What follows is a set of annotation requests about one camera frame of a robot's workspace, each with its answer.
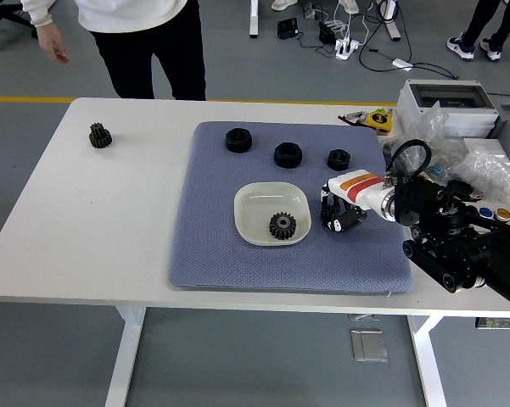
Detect large black hex nut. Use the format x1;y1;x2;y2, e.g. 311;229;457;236
224;127;252;153

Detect clear plastic bag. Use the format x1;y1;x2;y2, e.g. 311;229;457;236
401;101;466;170

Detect white push-button control box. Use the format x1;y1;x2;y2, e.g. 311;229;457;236
470;203;510;228

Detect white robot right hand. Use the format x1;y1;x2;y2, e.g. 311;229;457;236
320;169;391;233

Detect white desk leg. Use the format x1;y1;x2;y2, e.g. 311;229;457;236
248;0;261;40
381;0;402;42

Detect yellow tape measure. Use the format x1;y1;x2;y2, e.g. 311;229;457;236
367;109;392;136

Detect label strip under table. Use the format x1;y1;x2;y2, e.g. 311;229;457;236
474;316;510;330

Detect small black hex nut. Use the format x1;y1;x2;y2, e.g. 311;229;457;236
326;148;351;172

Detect large black gear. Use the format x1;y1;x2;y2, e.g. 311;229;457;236
268;211;298;242

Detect white electrical enclosure box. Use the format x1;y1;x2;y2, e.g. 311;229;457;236
395;78;500;139

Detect metal pliers tool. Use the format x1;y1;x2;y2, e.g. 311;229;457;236
338;110;370;126

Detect person's right hand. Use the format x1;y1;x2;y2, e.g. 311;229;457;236
36;21;70;64

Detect black charger box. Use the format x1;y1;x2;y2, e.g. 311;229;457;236
277;18;300;40

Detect metal floor socket plate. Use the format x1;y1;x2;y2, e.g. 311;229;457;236
350;328;390;363

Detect blue-grey textured mat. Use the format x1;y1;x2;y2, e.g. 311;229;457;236
167;121;413;296

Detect black power adapter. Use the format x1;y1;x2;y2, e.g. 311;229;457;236
317;20;339;44

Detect white table leg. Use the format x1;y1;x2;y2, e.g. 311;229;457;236
406;314;449;407
104;305;148;407

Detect person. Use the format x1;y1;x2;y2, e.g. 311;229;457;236
20;0;208;102
446;0;510;63

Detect black double-step gear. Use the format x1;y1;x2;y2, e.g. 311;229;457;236
87;122;114;149

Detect white power strip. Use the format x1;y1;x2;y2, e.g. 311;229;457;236
334;36;361;60

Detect white square dish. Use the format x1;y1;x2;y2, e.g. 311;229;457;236
233;181;313;247

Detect black office chair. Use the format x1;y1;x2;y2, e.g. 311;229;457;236
0;0;39;52

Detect medium black hex nut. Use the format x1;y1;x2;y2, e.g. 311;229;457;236
273;142;303;170

